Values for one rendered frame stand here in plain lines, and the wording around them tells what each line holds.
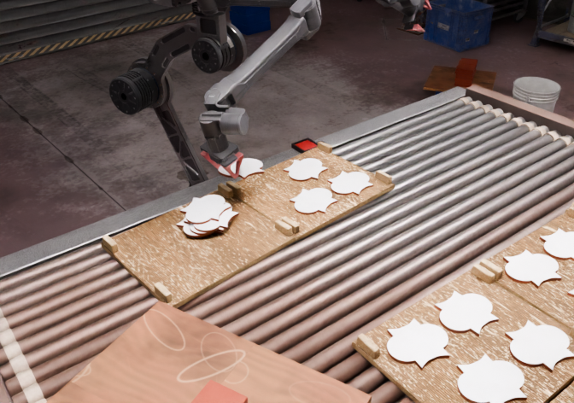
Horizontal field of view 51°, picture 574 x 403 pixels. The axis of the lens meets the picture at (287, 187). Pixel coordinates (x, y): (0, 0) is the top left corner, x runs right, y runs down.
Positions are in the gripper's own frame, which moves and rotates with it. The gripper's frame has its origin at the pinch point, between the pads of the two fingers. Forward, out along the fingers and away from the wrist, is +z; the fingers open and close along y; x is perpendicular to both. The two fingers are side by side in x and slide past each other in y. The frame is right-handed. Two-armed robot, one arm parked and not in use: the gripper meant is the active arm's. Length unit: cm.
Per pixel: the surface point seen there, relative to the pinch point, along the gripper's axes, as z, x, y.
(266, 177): 16.4, 15.2, -4.0
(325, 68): 176, 249, -221
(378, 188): 21.0, 34.2, 26.0
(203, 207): 5.1, -11.6, 0.7
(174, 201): 11.7, -11.9, -16.7
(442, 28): 189, 370, -181
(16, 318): -3, -67, -1
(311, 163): 19.3, 30.1, 1.2
